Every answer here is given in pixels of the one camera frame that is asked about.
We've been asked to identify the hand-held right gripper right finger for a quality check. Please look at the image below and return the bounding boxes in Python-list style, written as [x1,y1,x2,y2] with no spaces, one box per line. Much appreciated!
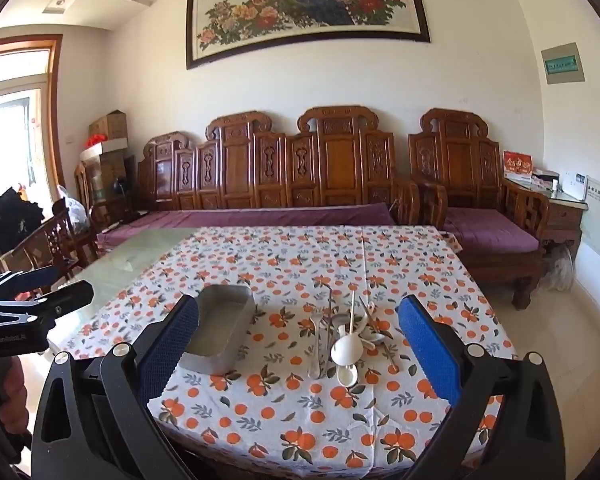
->
[396,295,566,480]

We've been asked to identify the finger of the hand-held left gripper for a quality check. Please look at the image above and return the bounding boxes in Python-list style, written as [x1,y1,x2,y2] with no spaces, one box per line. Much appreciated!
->
[0,264,66,300]
[0,280,95,323]

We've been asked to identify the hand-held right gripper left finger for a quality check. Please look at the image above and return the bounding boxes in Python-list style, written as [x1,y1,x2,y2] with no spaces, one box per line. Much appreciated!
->
[31,294,201,480]

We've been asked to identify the brown chopstick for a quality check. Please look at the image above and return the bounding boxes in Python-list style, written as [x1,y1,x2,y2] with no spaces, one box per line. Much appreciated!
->
[377,339,401,374]

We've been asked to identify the rectangular metal tray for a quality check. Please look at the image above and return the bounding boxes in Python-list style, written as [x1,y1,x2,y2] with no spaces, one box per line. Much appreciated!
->
[180,284,257,376]

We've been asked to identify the white plastic knife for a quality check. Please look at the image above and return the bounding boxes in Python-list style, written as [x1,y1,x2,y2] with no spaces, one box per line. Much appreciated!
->
[331,301,380,367]

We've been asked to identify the person's left hand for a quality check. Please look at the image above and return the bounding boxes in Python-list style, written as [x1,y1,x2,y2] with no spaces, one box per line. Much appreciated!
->
[0,356,27,402]

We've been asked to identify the wooden dining chair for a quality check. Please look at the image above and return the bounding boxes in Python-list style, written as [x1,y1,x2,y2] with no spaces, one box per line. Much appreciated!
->
[10,207,101,286]

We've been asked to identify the metal spoon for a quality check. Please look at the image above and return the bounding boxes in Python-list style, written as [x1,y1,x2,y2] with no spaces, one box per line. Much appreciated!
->
[358,297,388,347]

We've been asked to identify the black bag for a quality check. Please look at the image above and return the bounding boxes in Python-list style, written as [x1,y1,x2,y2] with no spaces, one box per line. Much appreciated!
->
[0,187,46,256]

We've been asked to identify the white plastic bag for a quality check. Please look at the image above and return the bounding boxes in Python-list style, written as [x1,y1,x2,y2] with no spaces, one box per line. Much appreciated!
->
[55,185,91,236]

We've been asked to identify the silver metal utensil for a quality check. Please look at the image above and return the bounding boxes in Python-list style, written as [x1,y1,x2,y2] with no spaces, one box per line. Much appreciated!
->
[307,309,323,380]

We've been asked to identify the orange fruit print tablecloth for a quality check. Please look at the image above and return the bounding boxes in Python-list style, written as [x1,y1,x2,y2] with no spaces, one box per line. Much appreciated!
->
[50,225,518,480]

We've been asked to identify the purple armchair cushion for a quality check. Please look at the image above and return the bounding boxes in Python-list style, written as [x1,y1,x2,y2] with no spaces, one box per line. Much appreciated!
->
[445,205,541,253]

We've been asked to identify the stack of cardboard boxes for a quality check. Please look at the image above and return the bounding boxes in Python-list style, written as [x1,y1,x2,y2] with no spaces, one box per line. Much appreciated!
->
[80,137,136,203]

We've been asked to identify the purple sofa cushion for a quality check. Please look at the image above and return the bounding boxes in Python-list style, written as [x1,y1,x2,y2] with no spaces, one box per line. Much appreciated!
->
[97,202,398,248]

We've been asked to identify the clear plastic bag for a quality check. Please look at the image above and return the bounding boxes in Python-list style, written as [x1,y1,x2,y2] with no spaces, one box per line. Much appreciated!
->
[540,245,576,292]

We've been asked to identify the brown cardboard box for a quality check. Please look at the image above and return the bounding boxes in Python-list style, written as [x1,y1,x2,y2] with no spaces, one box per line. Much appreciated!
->
[89,110,128,142]

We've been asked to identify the wooden side table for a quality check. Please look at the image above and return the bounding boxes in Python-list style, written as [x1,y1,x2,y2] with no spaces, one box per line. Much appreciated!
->
[502,175,588,261]

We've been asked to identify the carved wooden armchair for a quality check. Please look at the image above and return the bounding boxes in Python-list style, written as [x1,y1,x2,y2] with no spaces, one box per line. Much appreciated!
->
[407,107,548,311]

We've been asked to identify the red desk calendar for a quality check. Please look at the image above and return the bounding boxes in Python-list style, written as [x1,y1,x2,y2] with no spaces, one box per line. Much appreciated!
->
[502,150,533,181]

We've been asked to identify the white box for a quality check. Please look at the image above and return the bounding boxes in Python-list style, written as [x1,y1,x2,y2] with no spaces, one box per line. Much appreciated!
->
[562,171,588,200]

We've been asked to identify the framed peacock painting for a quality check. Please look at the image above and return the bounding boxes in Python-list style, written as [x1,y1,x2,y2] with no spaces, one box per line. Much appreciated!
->
[186,0,431,71]

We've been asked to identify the wooden door frame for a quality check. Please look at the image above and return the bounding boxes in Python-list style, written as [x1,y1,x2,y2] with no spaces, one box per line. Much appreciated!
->
[0,34,66,191]

